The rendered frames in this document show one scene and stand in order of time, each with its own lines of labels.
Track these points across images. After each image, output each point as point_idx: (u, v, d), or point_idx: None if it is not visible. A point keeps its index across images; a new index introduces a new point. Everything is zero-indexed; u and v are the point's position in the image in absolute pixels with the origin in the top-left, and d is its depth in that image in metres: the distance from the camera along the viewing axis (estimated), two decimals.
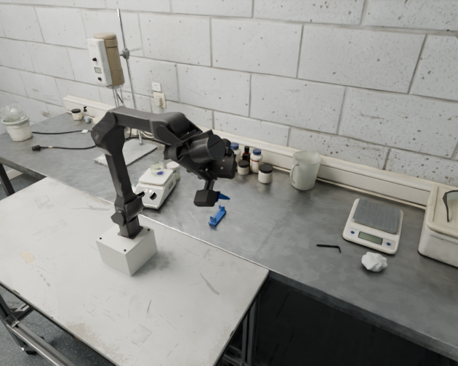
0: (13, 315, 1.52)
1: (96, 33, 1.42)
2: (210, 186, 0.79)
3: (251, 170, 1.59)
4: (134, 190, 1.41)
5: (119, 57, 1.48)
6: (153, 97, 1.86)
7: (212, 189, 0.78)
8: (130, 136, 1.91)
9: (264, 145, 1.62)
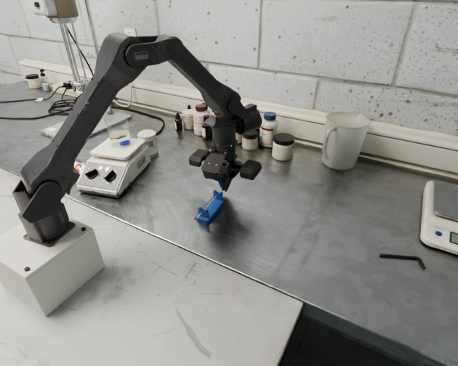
0: None
1: None
2: None
3: (262, 143, 1.11)
4: None
5: None
6: None
7: None
8: None
9: (280, 108, 1.14)
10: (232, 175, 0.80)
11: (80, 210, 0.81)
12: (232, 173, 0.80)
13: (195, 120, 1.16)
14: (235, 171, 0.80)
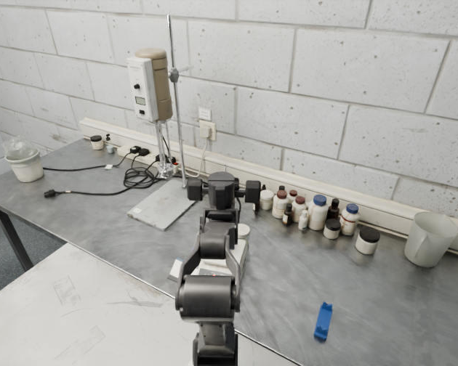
0: None
1: (139, 50, 1.01)
2: None
3: (342, 231, 1.18)
4: (194, 271, 1.00)
5: (168, 82, 1.07)
6: (200, 126, 1.45)
7: None
8: None
9: (358, 197, 1.21)
10: None
11: None
12: None
13: (277, 206, 1.23)
14: (238, 192, 0.81)
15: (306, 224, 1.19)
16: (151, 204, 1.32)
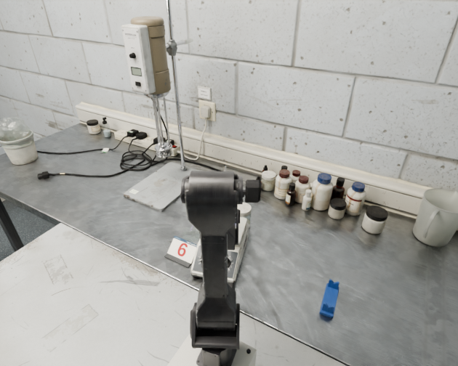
0: None
1: (134, 17, 0.96)
2: None
3: (347, 211, 1.13)
4: (193, 250, 0.95)
5: (166, 53, 1.02)
6: (199, 107, 1.40)
7: None
8: (166, 158, 1.45)
9: (364, 176, 1.16)
10: None
11: None
12: None
13: (279, 186, 1.18)
14: None
15: (310, 204, 1.14)
16: (148, 186, 1.27)
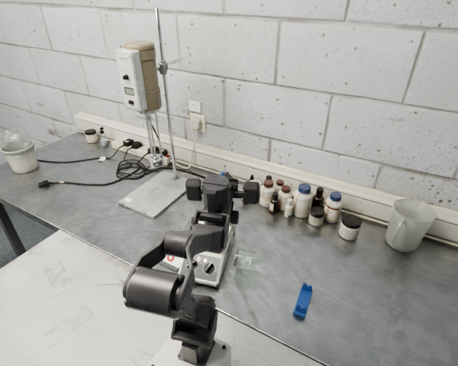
0: None
1: (127, 42, 1.05)
2: None
3: (326, 218, 1.22)
4: None
5: (156, 73, 1.11)
6: (190, 119, 1.49)
7: None
8: (160, 167, 1.53)
9: (342, 186, 1.25)
10: None
11: None
12: None
13: (263, 194, 1.27)
14: (236, 193, 0.81)
15: (291, 212, 1.23)
16: (142, 194, 1.36)
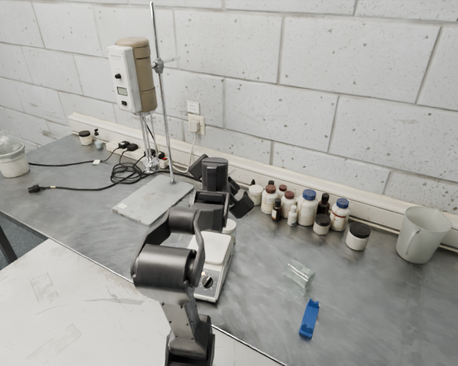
0: None
1: (120, 38, 0.98)
2: None
3: (332, 226, 1.15)
4: None
5: (152, 72, 1.04)
6: (188, 120, 1.42)
7: None
8: (156, 171, 1.46)
9: (349, 191, 1.17)
10: None
11: None
12: None
13: (265, 201, 1.20)
14: None
15: (295, 219, 1.16)
16: (137, 200, 1.29)
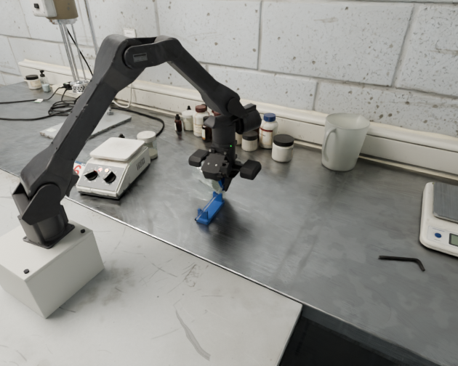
0: None
1: None
2: None
3: (261, 144, 1.11)
4: None
5: None
6: None
7: None
8: None
9: (280, 110, 1.14)
10: (232, 175, 0.80)
11: (79, 211, 0.81)
12: (232, 173, 0.80)
13: (195, 121, 1.16)
14: (235, 171, 0.80)
15: None
16: None
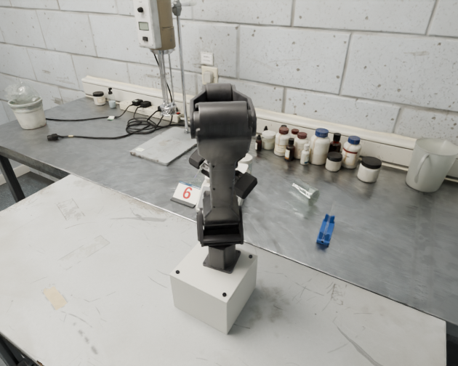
0: (25, 362, 1.12)
1: None
2: None
3: (344, 165, 1.19)
4: (197, 192, 1.01)
5: (171, 10, 1.08)
6: (202, 72, 1.46)
7: None
8: (170, 123, 1.50)
9: (360, 131, 1.22)
10: None
11: None
12: None
13: (278, 142, 1.24)
14: None
15: (308, 158, 1.20)
16: (154, 145, 1.33)
